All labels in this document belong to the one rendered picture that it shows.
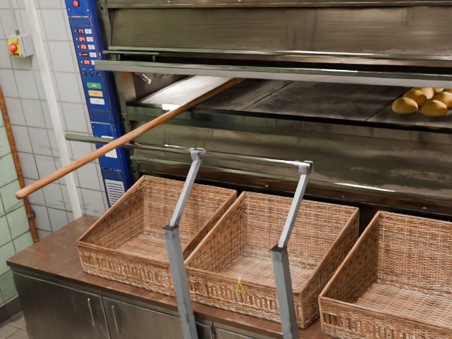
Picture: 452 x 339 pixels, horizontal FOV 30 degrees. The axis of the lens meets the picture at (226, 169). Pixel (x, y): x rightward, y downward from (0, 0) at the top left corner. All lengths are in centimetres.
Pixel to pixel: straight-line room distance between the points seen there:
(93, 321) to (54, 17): 141
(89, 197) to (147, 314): 101
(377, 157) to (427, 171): 20
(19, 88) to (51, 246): 85
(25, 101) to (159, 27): 106
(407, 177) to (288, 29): 71
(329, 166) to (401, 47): 60
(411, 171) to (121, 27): 143
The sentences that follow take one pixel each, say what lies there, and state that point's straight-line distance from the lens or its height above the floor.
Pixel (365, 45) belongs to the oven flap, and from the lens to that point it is 306.
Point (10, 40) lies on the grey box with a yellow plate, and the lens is 423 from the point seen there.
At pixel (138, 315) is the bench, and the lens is 356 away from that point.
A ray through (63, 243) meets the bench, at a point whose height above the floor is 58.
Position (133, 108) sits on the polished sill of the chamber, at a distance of 387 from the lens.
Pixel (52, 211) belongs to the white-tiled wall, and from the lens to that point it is 460.
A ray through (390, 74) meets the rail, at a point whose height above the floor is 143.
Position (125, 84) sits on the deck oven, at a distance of 388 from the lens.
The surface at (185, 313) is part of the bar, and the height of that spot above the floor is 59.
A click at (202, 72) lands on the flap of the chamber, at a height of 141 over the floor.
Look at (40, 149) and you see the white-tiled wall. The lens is 447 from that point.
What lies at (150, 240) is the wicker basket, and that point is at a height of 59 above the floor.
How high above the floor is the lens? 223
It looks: 21 degrees down
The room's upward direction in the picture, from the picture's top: 9 degrees counter-clockwise
